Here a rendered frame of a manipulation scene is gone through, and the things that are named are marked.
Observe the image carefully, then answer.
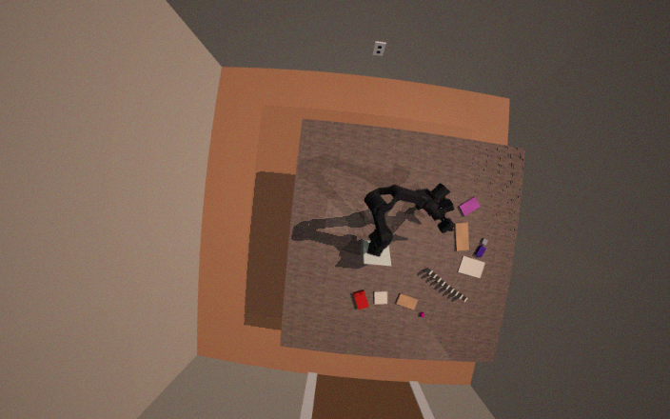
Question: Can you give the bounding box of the red flat block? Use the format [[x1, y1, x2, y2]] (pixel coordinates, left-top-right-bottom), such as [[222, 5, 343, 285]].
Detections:
[[354, 289, 369, 310]]

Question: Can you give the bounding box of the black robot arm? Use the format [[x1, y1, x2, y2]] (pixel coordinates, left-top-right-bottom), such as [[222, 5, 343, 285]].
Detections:
[[365, 183, 454, 256]]

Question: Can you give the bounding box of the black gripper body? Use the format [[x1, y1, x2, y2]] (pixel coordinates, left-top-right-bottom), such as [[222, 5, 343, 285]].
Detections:
[[427, 201, 455, 233]]

